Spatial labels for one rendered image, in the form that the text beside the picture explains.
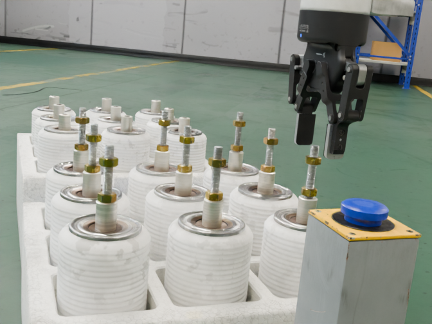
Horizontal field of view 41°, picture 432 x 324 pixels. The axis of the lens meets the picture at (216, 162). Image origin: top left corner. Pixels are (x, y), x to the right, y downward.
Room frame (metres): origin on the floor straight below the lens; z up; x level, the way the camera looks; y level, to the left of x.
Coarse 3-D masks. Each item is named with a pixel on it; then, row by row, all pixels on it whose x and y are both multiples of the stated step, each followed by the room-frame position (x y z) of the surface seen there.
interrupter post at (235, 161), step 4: (232, 152) 0.87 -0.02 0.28; (236, 152) 0.86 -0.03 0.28; (240, 152) 0.87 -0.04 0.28; (232, 156) 0.86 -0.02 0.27; (236, 156) 0.86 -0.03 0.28; (240, 156) 0.87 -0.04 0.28; (232, 160) 0.86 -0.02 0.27; (236, 160) 0.86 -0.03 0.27; (240, 160) 0.87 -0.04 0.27; (228, 164) 0.87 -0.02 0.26; (232, 164) 0.86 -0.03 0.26; (236, 164) 0.86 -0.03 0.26; (240, 164) 0.87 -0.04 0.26; (228, 168) 0.87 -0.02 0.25; (232, 168) 0.86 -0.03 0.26; (236, 168) 0.86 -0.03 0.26; (240, 168) 0.87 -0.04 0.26
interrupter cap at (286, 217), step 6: (282, 210) 0.68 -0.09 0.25; (288, 210) 0.68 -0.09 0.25; (294, 210) 0.68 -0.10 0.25; (276, 216) 0.65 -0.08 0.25; (282, 216) 0.65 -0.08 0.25; (288, 216) 0.66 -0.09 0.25; (294, 216) 0.67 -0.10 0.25; (282, 222) 0.63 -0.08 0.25; (288, 222) 0.63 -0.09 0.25; (294, 222) 0.64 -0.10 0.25; (294, 228) 0.62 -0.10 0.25; (300, 228) 0.62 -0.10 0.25; (306, 228) 0.62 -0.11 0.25
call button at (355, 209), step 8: (352, 200) 0.49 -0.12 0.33; (360, 200) 0.49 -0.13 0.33; (368, 200) 0.49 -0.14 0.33; (344, 208) 0.47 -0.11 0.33; (352, 208) 0.46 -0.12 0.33; (360, 208) 0.46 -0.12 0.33; (368, 208) 0.46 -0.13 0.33; (376, 208) 0.47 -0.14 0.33; (384, 208) 0.47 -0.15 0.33; (344, 216) 0.48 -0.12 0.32; (352, 216) 0.46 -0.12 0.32; (360, 216) 0.46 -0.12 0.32; (368, 216) 0.46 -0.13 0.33; (376, 216) 0.46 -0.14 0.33; (384, 216) 0.46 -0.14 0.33; (360, 224) 0.46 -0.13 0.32; (368, 224) 0.46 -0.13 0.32; (376, 224) 0.46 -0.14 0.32
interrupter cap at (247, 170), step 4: (244, 164) 0.90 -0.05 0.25; (212, 168) 0.86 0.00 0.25; (220, 168) 0.86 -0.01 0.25; (224, 168) 0.88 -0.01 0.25; (244, 168) 0.88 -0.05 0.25; (248, 168) 0.88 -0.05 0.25; (252, 168) 0.88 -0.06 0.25; (256, 168) 0.88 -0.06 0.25; (220, 172) 0.84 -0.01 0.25; (224, 172) 0.84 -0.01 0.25; (228, 172) 0.84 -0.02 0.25; (232, 172) 0.85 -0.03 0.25; (236, 172) 0.85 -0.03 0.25; (240, 172) 0.85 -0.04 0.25; (244, 172) 0.85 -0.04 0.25; (248, 172) 0.85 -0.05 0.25; (252, 172) 0.86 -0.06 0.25; (256, 172) 0.86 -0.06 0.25; (240, 176) 0.84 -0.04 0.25; (244, 176) 0.84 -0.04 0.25
